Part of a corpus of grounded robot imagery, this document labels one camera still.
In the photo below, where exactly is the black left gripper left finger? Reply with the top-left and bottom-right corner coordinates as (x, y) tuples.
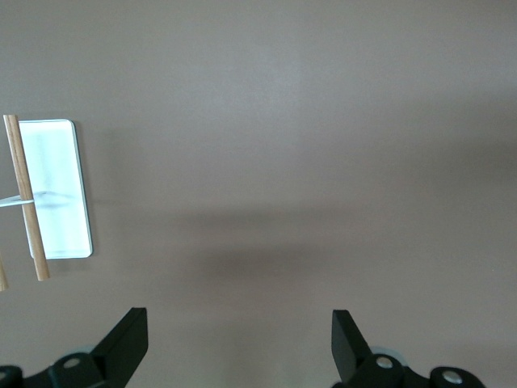
(0, 306), (149, 388)

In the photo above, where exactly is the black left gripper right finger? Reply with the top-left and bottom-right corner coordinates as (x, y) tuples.
(331, 309), (486, 388)

